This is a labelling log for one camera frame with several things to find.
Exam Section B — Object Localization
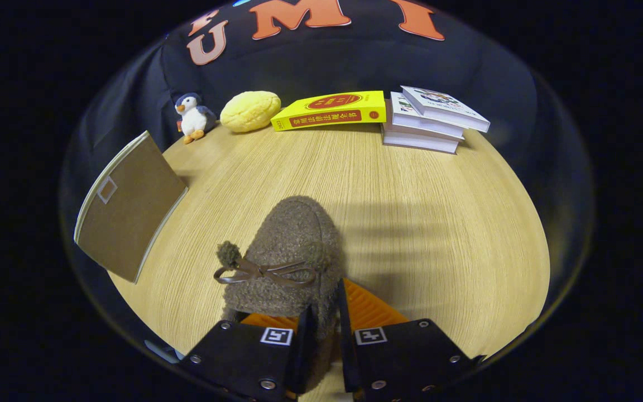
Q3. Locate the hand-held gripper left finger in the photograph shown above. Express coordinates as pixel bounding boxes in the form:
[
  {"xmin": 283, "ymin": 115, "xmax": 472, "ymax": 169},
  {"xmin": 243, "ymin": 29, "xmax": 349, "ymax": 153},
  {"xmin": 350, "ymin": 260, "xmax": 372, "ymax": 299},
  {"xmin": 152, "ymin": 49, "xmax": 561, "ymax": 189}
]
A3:
[{"xmin": 179, "ymin": 305, "xmax": 318, "ymax": 402}]

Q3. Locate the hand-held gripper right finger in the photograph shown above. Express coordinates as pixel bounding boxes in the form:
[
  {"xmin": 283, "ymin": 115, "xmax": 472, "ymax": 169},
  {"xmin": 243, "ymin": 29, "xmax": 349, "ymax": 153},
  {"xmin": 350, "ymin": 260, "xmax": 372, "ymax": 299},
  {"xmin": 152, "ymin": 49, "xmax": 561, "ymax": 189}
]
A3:
[{"xmin": 337, "ymin": 278, "xmax": 487, "ymax": 402}]

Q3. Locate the brown fuzzy shoe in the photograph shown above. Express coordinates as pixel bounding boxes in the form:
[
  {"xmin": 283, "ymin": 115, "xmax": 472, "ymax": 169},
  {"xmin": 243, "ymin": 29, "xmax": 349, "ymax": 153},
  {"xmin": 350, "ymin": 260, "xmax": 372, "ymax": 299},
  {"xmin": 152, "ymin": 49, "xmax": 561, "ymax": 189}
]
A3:
[{"xmin": 213, "ymin": 195, "xmax": 346, "ymax": 394}]

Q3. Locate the brown fabric storage box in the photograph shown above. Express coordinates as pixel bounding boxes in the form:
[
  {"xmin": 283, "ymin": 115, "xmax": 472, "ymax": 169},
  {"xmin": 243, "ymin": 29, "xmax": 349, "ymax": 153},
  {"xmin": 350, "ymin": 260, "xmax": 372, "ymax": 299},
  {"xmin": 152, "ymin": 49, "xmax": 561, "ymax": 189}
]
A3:
[{"xmin": 74, "ymin": 130, "xmax": 189, "ymax": 284}]

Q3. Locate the yellow book with red label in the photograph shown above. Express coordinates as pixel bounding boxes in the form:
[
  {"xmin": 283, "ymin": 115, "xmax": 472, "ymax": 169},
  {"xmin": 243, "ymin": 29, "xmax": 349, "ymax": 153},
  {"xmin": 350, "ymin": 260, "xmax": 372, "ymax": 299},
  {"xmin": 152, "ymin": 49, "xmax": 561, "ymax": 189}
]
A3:
[{"xmin": 270, "ymin": 90, "xmax": 387, "ymax": 132}]

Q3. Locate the yellow bun plush toy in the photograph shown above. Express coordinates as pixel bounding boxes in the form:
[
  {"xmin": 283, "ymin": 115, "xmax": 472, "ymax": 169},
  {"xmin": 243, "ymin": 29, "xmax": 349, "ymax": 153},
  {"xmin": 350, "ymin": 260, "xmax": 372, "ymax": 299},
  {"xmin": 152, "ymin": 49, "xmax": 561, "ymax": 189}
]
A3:
[{"xmin": 220, "ymin": 90, "xmax": 282, "ymax": 133}]

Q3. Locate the white book with illustrated cover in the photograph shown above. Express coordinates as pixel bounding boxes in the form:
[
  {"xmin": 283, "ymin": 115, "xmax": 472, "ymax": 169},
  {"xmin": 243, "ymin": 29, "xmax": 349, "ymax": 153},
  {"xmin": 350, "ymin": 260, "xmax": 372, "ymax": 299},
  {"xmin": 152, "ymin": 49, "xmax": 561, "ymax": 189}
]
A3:
[{"xmin": 400, "ymin": 85, "xmax": 491, "ymax": 133}]

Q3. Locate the penguin plush toy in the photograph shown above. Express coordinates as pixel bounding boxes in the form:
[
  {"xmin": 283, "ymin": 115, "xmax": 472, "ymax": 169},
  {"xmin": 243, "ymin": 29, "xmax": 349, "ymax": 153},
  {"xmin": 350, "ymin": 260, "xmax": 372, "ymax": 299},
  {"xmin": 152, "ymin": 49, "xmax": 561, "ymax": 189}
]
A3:
[{"xmin": 175, "ymin": 92, "xmax": 217, "ymax": 145}]

